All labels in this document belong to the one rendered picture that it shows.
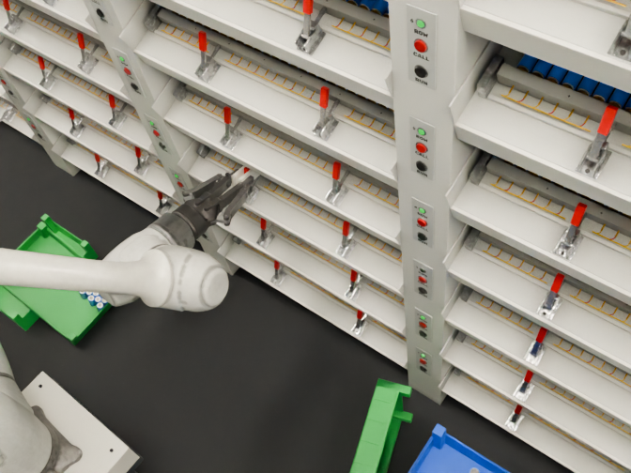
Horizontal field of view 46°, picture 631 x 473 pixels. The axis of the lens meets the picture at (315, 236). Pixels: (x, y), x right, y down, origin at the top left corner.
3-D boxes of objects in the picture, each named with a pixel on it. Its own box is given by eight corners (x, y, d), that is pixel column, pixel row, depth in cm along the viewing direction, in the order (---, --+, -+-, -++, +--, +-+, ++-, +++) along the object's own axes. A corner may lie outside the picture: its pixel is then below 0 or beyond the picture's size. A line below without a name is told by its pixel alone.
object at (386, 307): (409, 340, 169) (397, 328, 156) (214, 223, 194) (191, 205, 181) (454, 265, 171) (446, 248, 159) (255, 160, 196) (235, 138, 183)
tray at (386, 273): (407, 300, 153) (398, 290, 144) (194, 179, 178) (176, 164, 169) (456, 220, 155) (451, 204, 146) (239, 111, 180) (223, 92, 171)
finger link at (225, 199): (201, 205, 151) (206, 209, 151) (240, 178, 157) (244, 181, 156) (203, 219, 154) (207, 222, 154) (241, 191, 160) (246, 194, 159)
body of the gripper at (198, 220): (168, 232, 154) (199, 206, 159) (198, 250, 151) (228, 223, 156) (163, 206, 149) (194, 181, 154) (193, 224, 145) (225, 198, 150)
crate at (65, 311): (123, 293, 216) (122, 286, 208) (74, 346, 208) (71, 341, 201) (45, 230, 217) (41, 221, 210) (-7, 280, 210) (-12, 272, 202)
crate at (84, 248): (25, 331, 213) (13, 319, 206) (-17, 297, 221) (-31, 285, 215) (99, 256, 224) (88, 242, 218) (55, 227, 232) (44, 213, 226)
